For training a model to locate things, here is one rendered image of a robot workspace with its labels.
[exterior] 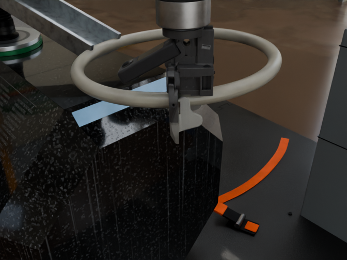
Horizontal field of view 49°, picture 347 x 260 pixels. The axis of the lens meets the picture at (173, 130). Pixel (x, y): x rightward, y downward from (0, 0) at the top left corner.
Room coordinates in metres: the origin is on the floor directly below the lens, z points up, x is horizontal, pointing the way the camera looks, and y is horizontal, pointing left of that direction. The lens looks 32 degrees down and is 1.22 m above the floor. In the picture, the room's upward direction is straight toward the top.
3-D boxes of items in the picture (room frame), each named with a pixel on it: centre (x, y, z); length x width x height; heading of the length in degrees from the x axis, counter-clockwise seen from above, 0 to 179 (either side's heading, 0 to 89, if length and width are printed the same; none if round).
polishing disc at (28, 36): (1.20, 0.54, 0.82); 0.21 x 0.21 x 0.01
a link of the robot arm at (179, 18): (0.64, -0.02, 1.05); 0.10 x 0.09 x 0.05; 179
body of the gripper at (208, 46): (0.63, -0.03, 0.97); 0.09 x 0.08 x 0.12; 89
